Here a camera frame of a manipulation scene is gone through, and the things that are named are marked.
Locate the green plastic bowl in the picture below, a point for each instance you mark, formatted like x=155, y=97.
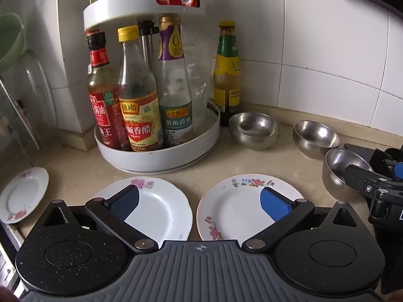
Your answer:
x=9, y=44

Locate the purple-label sauce bottle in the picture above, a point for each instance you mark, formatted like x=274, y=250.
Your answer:
x=174, y=107

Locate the yellow-cap vinegar bottle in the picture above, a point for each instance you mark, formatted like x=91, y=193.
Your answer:
x=141, y=122

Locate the green-yellow label oil bottle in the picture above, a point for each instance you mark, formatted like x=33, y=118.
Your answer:
x=226, y=69

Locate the white plate pink red flowers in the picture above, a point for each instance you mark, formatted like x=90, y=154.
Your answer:
x=25, y=195

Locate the white two-tier rotating rack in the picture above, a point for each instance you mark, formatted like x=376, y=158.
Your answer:
x=157, y=163

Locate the black-cap steel bottle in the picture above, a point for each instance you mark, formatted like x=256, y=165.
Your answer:
x=148, y=50

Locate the clear glass lid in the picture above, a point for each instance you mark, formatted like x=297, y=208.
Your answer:
x=36, y=85

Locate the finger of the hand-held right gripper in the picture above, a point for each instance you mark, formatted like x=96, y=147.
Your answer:
x=379, y=159
x=357, y=174

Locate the red-cap soy sauce bottle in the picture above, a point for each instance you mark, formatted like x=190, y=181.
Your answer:
x=104, y=113

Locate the clear plastic bag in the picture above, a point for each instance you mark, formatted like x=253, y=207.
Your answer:
x=198, y=78

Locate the white plate multicolour flowers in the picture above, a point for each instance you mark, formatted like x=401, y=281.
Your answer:
x=233, y=209

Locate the white plate pink flower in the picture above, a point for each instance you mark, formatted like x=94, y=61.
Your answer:
x=157, y=209

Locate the stainless steel bowl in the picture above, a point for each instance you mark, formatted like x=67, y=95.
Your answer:
x=311, y=135
x=255, y=142
x=337, y=167
x=258, y=127

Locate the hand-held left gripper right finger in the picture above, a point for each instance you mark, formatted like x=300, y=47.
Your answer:
x=274, y=205

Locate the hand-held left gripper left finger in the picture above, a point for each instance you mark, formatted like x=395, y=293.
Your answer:
x=122, y=202

